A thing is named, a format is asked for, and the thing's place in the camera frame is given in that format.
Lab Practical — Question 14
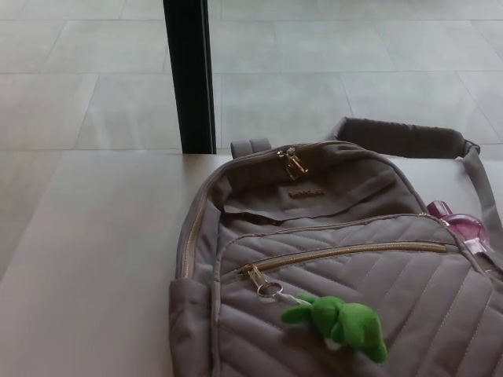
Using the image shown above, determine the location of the grey quilted backpack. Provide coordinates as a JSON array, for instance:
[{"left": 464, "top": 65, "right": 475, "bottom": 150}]
[{"left": 168, "top": 116, "right": 503, "bottom": 377}]

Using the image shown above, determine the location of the pink transparent water bottle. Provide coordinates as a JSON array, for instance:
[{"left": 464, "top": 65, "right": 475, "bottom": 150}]
[{"left": 425, "top": 199, "right": 495, "bottom": 257}]

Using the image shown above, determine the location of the black window frame post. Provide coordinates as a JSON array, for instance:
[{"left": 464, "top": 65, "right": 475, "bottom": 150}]
[{"left": 162, "top": 0, "right": 218, "bottom": 156}]

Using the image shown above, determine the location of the green plush keychain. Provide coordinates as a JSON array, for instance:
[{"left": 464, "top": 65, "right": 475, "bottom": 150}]
[{"left": 256, "top": 280, "right": 389, "bottom": 364}]

